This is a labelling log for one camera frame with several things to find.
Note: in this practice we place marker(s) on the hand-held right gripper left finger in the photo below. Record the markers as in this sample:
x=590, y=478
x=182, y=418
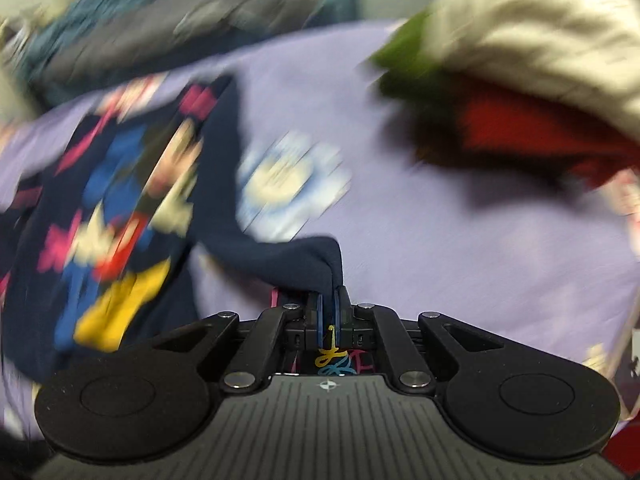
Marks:
x=315, y=321

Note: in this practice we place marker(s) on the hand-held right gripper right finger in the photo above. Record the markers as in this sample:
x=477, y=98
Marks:
x=342, y=321

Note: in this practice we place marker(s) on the navy cartoon print garment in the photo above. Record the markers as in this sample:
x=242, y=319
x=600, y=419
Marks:
x=220, y=200

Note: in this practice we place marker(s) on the purple floral bed sheet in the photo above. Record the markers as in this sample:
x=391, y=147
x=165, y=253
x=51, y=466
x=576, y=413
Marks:
x=450, y=260

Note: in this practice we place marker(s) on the red cloth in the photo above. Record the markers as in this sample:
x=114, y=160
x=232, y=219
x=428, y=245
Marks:
x=510, y=125

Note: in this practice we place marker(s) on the green cloth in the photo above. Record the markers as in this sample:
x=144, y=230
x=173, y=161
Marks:
x=405, y=60

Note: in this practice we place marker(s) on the grey jacket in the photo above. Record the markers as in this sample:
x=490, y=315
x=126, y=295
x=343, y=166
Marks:
x=150, y=45

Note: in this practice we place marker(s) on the cream cloth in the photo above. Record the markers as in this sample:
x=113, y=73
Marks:
x=540, y=25

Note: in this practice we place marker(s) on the teal cloth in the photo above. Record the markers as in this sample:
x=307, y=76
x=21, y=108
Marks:
x=90, y=15

